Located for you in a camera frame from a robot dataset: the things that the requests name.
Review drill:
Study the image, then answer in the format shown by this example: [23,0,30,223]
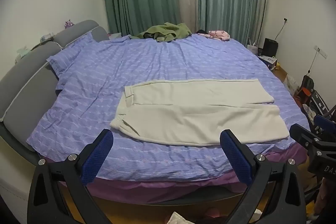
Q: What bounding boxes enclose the grey upholstered headboard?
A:
[0,20,109,161]

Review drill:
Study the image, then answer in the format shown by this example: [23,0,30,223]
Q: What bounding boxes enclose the cream pants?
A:
[109,78,290,147]

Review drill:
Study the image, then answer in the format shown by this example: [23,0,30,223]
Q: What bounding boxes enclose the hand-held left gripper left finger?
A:
[27,129,114,224]

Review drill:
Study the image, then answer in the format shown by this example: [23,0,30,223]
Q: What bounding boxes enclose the white cloth on floor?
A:
[169,212,190,224]

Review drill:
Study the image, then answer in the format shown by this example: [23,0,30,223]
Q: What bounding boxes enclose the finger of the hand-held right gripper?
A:
[314,114,336,136]
[289,123,329,152]

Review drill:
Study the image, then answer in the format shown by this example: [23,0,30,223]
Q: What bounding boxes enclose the purple striped pillow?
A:
[47,32,95,75]

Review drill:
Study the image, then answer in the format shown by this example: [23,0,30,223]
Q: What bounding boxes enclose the white paper bag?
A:
[247,39,259,56]

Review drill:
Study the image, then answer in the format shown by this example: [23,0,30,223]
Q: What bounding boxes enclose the purple striped bedspread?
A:
[26,33,311,182]

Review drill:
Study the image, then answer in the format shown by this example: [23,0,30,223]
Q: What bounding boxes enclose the black and orange bag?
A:
[294,74,315,101]

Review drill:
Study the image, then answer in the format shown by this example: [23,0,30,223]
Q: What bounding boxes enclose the blue and white box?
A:
[259,55,278,69]

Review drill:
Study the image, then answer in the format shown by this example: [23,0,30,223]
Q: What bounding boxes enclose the black wall plug with cable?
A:
[274,18,288,41]

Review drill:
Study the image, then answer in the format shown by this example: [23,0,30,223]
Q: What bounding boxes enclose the black floor appliance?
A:
[262,38,278,58]

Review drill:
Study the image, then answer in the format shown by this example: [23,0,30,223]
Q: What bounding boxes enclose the purple bed sheet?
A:
[85,144,308,199]

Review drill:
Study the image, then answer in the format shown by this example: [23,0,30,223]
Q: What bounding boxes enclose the pink patterned garment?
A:
[197,30,231,42]

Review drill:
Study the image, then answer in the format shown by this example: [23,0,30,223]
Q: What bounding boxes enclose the green garment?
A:
[131,22,193,43]

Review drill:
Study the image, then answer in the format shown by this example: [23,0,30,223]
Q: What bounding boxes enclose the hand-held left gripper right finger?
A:
[219,129,307,224]

